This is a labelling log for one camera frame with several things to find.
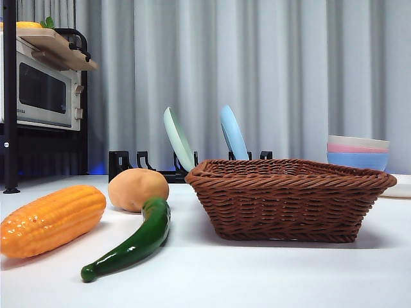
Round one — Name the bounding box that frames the tan toy potato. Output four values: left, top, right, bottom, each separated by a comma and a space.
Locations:
108, 167, 170, 213

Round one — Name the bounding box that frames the brown wicker basket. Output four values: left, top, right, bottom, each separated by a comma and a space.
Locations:
184, 158, 398, 242

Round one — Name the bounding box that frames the orange toy corn cob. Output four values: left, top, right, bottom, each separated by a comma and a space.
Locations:
0, 185, 107, 259

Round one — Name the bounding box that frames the pale green plate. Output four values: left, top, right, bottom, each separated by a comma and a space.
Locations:
163, 107, 196, 173

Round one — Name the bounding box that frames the light blue plate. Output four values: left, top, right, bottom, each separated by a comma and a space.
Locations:
220, 105, 250, 161

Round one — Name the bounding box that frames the black dish rack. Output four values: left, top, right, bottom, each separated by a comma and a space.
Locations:
108, 150, 274, 184

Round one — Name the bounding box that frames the grey curtain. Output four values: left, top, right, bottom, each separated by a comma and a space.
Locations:
15, 0, 411, 176

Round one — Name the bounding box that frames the pink bowl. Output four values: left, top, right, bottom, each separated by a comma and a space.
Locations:
328, 142, 390, 154

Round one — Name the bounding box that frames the blue bowl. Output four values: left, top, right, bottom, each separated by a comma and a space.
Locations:
327, 152, 390, 173

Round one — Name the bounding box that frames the white toaster oven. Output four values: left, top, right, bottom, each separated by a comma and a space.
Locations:
0, 31, 85, 132

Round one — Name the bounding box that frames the wooden cutting board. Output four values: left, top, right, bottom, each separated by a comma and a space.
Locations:
15, 28, 100, 71

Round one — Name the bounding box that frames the cream white plate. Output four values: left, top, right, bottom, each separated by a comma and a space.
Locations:
380, 173, 411, 199

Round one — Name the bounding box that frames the yellow toy fruit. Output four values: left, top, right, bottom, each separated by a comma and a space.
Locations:
0, 21, 44, 30

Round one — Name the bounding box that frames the black curved metal rail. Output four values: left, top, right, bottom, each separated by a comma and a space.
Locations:
54, 28, 92, 64

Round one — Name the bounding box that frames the black shelf frame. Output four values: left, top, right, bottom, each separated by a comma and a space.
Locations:
0, 0, 89, 194

